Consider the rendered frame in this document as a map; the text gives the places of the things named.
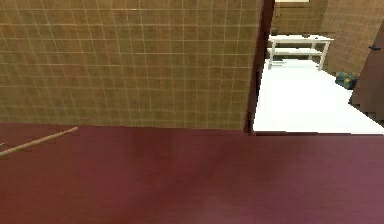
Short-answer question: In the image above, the white shelf table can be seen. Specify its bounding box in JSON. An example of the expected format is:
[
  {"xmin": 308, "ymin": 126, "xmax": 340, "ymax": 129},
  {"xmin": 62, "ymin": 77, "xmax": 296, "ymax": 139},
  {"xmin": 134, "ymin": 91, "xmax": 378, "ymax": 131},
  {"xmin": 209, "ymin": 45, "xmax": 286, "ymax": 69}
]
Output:
[{"xmin": 266, "ymin": 34, "xmax": 335, "ymax": 72}]

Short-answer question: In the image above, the teal box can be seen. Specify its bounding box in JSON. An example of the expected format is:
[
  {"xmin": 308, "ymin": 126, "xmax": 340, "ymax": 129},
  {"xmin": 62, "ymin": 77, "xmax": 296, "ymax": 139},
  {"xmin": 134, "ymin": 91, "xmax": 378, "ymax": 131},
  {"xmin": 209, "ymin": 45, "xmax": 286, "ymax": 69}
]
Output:
[{"xmin": 334, "ymin": 71, "xmax": 359, "ymax": 90}]

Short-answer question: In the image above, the tan wooden stick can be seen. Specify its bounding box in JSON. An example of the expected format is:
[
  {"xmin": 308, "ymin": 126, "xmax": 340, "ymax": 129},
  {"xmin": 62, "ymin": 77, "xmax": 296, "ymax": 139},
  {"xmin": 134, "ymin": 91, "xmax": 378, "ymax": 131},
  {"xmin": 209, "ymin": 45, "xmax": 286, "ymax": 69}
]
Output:
[{"xmin": 0, "ymin": 126, "xmax": 79, "ymax": 158}]

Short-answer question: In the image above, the dark brown room door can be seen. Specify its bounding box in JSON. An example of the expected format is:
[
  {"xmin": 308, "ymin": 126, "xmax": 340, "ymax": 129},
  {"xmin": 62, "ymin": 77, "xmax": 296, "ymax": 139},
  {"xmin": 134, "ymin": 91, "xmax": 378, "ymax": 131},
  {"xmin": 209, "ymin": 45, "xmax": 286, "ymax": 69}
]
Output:
[{"xmin": 348, "ymin": 20, "xmax": 384, "ymax": 122}]

